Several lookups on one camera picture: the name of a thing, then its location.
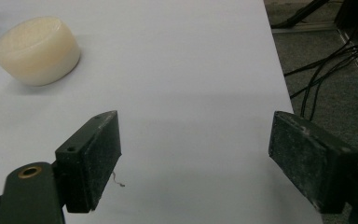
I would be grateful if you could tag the cream round soap bar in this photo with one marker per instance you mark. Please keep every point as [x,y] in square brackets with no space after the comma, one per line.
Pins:
[35,51]

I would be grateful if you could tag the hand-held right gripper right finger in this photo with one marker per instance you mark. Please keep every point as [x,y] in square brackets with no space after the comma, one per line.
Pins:
[310,161]

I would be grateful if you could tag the black stand leg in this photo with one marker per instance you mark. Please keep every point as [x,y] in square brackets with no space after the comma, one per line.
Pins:
[301,14]

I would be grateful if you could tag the small thread scrap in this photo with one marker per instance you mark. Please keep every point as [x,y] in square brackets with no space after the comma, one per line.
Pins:
[117,180]

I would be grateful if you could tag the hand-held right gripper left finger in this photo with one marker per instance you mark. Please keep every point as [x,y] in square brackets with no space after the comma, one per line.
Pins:
[87,161]

